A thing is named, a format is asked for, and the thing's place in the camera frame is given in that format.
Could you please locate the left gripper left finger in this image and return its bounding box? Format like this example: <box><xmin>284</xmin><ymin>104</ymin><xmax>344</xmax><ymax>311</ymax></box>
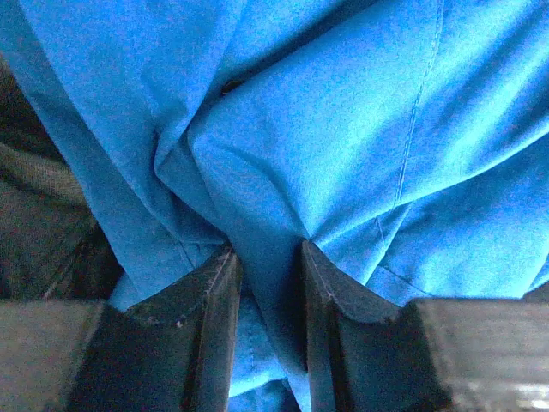
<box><xmin>66</xmin><ymin>245</ymin><xmax>242</xmax><ymax>411</ymax></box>

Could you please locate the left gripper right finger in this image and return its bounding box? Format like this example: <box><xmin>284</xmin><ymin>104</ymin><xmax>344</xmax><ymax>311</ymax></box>
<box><xmin>300</xmin><ymin>240</ymin><xmax>451</xmax><ymax>411</ymax></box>

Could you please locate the blue garment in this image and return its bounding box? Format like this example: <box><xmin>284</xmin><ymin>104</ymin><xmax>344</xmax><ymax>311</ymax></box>
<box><xmin>1</xmin><ymin>1</ymin><xmax>548</xmax><ymax>411</ymax></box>

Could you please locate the dark navy maroon garment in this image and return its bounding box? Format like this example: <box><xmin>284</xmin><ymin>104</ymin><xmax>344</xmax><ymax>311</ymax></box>
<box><xmin>1</xmin><ymin>61</ymin><xmax>122</xmax><ymax>300</ymax></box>

